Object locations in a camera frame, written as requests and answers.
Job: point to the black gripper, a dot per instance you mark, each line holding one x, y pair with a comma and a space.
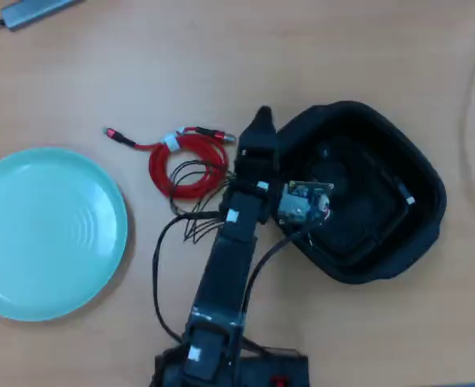
257, 167

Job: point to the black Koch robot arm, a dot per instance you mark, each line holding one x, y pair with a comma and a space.
229, 266

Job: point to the light green round plate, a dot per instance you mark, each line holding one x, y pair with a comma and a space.
47, 234

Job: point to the black square bowl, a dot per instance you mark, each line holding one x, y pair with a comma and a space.
402, 141

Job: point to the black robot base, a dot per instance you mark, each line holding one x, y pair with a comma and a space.
269, 371

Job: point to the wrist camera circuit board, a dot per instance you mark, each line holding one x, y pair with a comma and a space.
301, 203

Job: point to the red base switch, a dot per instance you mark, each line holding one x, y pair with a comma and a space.
279, 381

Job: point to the grey USB hub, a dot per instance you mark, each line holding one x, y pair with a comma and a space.
35, 12

